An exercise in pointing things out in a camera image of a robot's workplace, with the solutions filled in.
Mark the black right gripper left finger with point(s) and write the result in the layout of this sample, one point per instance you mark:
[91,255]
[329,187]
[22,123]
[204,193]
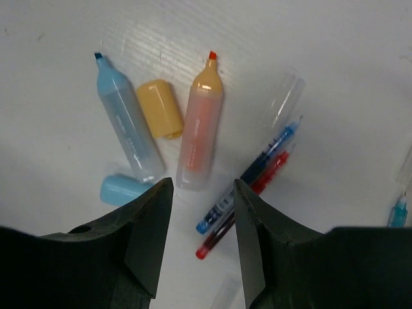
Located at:
[110,262]

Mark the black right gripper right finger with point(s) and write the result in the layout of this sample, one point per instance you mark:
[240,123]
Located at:
[287,265]

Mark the red pen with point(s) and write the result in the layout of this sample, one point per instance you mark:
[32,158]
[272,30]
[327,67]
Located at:
[258,187]

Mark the teal pen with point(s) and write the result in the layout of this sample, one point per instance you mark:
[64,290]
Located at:
[398,214]

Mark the clear pen cap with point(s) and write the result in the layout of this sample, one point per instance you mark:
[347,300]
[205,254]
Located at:
[404,175]
[286,96]
[230,294]

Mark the blue pen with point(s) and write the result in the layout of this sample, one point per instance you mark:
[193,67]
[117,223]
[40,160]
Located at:
[225,202]

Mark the orange highlighter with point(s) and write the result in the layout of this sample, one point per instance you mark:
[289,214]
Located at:
[200,127]

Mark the clear pen cap by jar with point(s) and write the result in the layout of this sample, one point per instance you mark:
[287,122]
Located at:
[404,175]

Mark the yellow highlighter cap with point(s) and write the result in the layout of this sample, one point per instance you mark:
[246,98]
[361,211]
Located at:
[160,109]

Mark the blue highlighter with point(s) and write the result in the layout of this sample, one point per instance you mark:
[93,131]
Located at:
[120,102]

